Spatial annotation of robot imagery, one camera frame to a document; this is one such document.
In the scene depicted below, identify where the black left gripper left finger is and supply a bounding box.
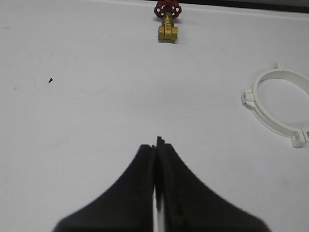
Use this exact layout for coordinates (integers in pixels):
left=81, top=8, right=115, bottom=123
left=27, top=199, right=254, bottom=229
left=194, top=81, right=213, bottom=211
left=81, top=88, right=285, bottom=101
left=54, top=145, right=155, bottom=232

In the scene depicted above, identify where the brass valve red handwheel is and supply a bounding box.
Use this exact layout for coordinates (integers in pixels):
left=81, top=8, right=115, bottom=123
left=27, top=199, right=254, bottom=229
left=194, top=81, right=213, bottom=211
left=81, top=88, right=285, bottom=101
left=154, top=0, right=182, bottom=42

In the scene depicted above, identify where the white half pipe clamp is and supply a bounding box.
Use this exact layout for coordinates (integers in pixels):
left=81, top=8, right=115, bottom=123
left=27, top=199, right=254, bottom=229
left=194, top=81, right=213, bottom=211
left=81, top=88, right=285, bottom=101
left=241, top=62, right=309, bottom=148

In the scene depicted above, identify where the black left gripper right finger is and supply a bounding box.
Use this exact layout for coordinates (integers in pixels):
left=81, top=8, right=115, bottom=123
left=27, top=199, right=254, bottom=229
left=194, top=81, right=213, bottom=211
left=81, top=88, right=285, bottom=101
left=155, top=137, right=270, bottom=232

